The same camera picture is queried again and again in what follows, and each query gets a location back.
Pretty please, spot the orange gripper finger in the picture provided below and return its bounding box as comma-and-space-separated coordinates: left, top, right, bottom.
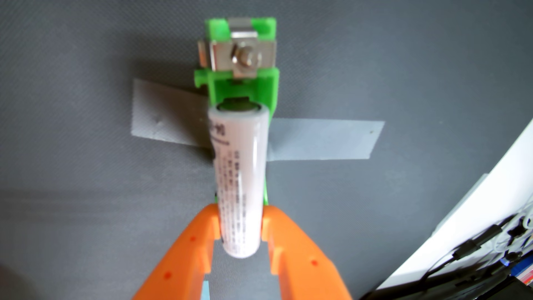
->
261, 205, 352, 300
132, 203, 222, 300

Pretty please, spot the white cylindrical battery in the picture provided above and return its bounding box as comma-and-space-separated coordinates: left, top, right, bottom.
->
207, 102, 270, 259

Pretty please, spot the green battery holder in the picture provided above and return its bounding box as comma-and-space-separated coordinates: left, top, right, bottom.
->
193, 17, 280, 207

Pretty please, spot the dark grey mat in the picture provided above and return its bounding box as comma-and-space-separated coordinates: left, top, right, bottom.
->
0, 0, 533, 300

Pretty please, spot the translucent grey tape strip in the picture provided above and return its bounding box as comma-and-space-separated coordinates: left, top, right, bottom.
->
131, 78, 386, 162

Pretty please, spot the black Dell laptop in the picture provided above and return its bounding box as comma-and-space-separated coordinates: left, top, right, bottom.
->
360, 273, 533, 300

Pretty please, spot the black cable with adapter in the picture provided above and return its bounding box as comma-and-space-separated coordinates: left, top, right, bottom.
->
418, 223, 504, 288

